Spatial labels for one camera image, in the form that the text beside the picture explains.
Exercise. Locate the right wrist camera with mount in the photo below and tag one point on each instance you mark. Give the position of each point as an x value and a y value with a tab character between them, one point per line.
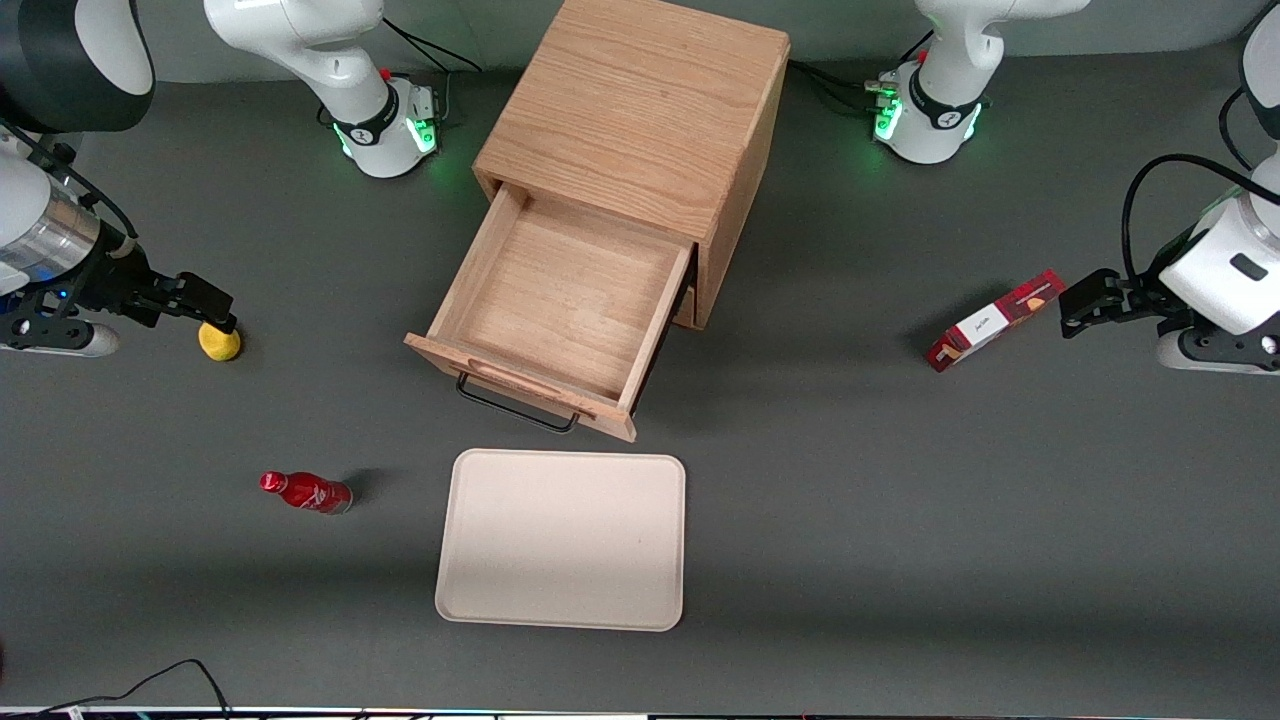
60	335

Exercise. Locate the wooden drawer with plain front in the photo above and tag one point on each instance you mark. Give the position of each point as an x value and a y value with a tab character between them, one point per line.
689	316

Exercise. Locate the wooden drawer cabinet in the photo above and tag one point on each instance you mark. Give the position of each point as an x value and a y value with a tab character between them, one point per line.
640	110

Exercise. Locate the red bottle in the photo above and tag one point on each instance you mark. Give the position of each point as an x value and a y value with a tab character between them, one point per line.
305	492

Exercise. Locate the yellow lemon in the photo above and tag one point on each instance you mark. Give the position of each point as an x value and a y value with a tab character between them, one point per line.
220	342

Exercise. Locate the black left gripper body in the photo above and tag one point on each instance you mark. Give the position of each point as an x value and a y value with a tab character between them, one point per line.
1138	294

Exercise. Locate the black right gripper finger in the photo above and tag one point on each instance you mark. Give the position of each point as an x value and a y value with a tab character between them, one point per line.
208	296
220	325

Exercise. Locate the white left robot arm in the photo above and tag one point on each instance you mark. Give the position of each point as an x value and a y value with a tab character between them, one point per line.
950	90

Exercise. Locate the beige plastic tray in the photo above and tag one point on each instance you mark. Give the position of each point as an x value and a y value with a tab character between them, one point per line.
562	540

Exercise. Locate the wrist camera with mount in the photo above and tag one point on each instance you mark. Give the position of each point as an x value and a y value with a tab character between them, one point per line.
1215	350
60	335

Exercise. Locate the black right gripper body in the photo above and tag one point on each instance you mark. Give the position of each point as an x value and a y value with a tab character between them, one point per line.
122	283

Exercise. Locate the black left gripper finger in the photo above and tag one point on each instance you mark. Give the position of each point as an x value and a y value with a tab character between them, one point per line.
1075	324
1092	290

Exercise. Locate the wooden drawer with notched front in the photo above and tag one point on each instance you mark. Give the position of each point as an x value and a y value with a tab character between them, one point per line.
570	290

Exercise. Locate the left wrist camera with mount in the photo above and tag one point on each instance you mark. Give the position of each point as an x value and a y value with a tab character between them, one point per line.
1215	350

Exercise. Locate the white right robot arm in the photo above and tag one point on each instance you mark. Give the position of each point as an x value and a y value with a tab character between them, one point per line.
300	40

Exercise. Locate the red and white snack box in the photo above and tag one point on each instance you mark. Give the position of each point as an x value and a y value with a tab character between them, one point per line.
990	322

